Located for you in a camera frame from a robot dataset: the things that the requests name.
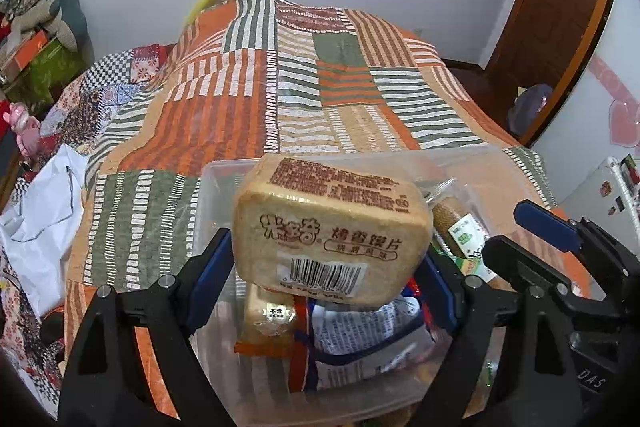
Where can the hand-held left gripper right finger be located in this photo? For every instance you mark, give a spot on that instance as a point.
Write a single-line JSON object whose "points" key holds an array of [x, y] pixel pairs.
{"points": [[442, 292]]}

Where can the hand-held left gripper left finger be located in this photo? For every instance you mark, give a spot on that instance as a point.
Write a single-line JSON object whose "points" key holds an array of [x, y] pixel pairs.
{"points": [[210, 287]]}

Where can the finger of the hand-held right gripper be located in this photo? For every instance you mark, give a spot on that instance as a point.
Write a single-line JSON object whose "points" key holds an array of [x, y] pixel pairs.
{"points": [[530, 262], [547, 227]]}

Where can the brown bread packet green label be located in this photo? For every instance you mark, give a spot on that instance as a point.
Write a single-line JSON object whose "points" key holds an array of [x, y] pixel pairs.
{"points": [[455, 227]]}

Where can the clear plastic container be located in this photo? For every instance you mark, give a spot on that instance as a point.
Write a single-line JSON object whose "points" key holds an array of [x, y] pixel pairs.
{"points": [[220, 197]]}

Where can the blue white snack packet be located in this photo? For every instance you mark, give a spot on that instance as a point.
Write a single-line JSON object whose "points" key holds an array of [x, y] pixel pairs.
{"points": [[360, 342]]}

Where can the beige toast slice packet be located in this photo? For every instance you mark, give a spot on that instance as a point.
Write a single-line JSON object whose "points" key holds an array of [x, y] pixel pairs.
{"points": [[330, 227]]}

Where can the white stickered appliance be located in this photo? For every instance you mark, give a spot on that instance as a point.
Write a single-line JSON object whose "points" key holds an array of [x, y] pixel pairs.
{"points": [[600, 192]]}

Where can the grey plastic bag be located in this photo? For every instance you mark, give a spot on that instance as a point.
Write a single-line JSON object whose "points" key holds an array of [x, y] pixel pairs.
{"points": [[530, 112]]}

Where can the white heart-printed wardrobe door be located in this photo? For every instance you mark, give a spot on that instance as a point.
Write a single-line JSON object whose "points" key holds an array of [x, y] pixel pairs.
{"points": [[595, 107]]}

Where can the striped orange green blanket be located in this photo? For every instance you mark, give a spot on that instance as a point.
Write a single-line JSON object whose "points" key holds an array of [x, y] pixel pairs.
{"points": [[225, 107]]}

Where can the white cloth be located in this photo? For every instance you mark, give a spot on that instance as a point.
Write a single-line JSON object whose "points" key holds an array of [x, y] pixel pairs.
{"points": [[40, 217]]}

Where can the checked patchwork quilt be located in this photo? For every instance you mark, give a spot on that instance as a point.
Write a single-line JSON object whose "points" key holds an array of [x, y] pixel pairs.
{"points": [[85, 102]]}

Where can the pink plush toy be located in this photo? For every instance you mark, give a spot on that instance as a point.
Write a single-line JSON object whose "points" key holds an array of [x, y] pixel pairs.
{"points": [[22, 127]]}

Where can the green gift bag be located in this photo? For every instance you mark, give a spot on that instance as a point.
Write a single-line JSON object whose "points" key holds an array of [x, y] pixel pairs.
{"points": [[45, 77]]}

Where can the orange cardboard box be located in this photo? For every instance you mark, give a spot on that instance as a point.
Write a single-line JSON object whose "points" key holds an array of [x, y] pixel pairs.
{"points": [[25, 52]]}

